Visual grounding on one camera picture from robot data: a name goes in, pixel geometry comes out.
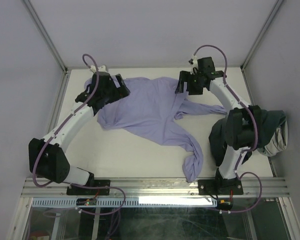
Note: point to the dark green grey jacket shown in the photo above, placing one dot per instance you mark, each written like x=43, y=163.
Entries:
x=273, y=138

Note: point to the white slotted cable duct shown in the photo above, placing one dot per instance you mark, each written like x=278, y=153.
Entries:
x=130, y=202

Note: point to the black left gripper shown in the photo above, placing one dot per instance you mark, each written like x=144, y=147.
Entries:
x=120, y=92

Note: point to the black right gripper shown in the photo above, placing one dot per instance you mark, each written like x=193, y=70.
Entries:
x=184, y=77

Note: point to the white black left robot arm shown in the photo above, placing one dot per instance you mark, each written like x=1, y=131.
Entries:
x=47, y=156

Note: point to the aluminium mounting rail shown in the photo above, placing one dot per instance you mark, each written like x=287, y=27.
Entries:
x=248, y=187

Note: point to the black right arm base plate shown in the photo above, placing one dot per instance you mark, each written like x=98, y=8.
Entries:
x=220, y=187

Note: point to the lilac purple jacket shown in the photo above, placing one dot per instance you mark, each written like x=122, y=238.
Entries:
x=150, y=111

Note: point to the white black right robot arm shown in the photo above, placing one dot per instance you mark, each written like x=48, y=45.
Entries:
x=243, y=120

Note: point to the aluminium left frame post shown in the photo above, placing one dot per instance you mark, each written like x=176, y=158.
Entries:
x=44, y=34

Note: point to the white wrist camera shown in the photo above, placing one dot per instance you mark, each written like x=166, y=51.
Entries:
x=102, y=70
x=193, y=60

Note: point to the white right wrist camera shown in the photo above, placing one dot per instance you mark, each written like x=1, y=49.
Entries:
x=193, y=60

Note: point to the aluminium frame post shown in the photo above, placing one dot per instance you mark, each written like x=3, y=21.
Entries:
x=262, y=33
x=44, y=34

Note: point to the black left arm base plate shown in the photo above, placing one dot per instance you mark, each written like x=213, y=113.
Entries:
x=99, y=186

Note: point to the aluminium right frame post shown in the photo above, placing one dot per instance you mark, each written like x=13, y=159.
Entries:
x=262, y=33

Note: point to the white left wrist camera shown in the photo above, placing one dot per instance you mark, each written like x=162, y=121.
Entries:
x=102, y=70

